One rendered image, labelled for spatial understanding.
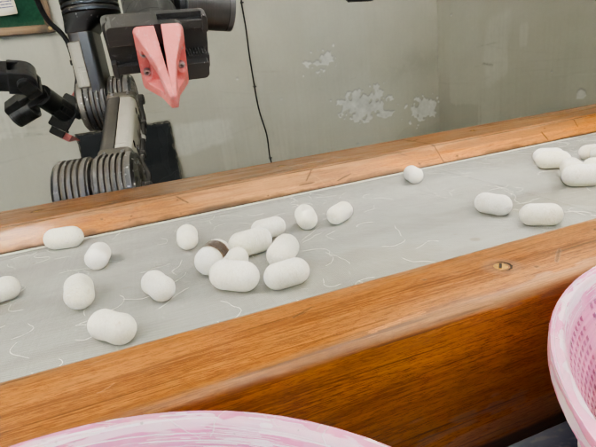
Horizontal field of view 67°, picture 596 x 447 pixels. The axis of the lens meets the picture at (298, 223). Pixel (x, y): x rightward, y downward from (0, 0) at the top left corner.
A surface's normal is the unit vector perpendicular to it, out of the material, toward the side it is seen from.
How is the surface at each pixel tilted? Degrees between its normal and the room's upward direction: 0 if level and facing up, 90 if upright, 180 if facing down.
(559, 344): 0
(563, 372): 0
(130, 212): 45
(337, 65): 90
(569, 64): 90
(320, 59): 90
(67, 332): 0
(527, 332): 90
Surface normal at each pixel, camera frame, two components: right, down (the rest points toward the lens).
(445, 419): 0.32, 0.25
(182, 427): -0.11, 0.06
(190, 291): -0.12, -0.94
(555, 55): -0.93, 0.22
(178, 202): 0.15, -0.49
